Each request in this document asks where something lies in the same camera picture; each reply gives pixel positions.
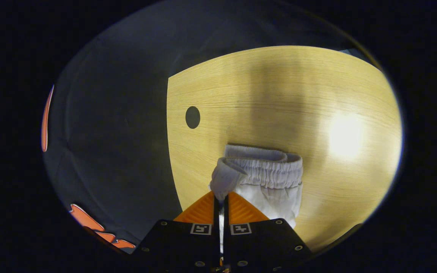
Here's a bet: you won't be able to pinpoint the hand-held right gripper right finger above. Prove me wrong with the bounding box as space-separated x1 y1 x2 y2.
222 191 314 273

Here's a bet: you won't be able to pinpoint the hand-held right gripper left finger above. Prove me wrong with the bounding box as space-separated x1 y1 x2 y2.
129 191 221 273

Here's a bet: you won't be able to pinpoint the white jeans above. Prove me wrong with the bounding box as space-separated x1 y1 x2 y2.
209 143 304 255

